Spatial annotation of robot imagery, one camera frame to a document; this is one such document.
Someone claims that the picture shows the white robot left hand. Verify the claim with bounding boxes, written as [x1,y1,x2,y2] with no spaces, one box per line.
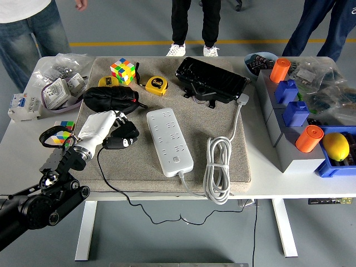
[75,110,139,157]

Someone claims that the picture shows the black power adapter with cord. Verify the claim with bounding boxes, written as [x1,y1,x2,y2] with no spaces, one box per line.
[96,121,250,225]

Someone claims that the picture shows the white power strip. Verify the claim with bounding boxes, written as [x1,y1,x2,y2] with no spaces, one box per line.
[146,107,195,177]

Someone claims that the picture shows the small colourful puzzle cube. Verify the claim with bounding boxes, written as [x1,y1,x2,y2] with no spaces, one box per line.
[54,120,76,145]

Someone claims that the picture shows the purple tray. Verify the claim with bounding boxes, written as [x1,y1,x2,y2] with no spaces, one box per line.
[41,80,84,112]

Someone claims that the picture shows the black fabric pouch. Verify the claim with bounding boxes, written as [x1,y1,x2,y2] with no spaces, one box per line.
[82,86,148,115]

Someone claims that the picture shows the round yellow tape measure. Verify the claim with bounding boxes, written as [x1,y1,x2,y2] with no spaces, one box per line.
[98,75,119,88]

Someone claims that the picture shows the large colourful puzzle cube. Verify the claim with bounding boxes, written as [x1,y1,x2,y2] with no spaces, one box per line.
[110,57,136,85]

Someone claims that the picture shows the clear bag of screws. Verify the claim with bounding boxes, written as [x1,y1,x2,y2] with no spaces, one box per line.
[32,52,94,87]

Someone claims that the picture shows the person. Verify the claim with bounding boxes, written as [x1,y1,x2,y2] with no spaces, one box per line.
[0,0,72,94]
[166,0,225,57]
[281,0,356,63]

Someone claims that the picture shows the white circuit breaker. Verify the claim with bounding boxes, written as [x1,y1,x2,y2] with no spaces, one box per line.
[7,92,43,122]

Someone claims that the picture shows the grey-brown mat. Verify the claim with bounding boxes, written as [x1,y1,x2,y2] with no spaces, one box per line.
[61,57,253,194]

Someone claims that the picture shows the white table leg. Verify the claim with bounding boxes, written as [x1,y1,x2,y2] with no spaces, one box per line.
[271,199,299,258]
[75,200,98,262]

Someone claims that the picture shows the black wrapped electronic device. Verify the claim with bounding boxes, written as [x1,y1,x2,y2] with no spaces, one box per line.
[175,57,250,109]

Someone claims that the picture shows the light blue bowl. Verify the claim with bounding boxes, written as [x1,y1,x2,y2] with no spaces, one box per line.
[244,52,279,78]

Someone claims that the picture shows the grey holder box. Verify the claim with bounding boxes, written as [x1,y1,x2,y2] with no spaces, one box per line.
[274,127,327,174]
[255,68,303,122]
[264,107,311,148]

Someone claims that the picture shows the black component packets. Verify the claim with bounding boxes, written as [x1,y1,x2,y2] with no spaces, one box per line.
[247,55,275,70]

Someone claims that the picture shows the orange cylinder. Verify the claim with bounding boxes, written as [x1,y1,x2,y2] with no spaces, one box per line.
[269,57,291,83]
[295,125,325,153]

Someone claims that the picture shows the blue plastic block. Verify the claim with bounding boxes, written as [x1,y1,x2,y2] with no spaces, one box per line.
[274,79,300,105]
[282,101,310,127]

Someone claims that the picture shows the clear bag of components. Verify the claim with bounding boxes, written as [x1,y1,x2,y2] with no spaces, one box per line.
[303,80,356,126]
[289,57,348,92]

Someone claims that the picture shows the blue storage bin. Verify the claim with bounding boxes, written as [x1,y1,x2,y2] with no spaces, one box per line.
[314,125,356,178]

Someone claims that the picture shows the yellow lemon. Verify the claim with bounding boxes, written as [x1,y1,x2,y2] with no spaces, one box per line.
[322,132,350,161]

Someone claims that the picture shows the black table control panel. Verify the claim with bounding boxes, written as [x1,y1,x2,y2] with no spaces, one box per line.
[308,197,353,206]

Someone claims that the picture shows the white wall socket module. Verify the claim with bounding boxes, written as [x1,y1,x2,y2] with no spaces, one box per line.
[66,72,89,95]
[43,77,73,110]

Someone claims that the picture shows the yellow tape measure with strap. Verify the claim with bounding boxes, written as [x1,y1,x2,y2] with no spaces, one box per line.
[135,62,170,97]

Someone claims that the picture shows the white power strip cord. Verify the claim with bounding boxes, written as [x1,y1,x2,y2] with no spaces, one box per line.
[177,93,250,206]

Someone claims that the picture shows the thin black cable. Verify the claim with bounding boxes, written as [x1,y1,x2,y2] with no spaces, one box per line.
[251,199,258,267]

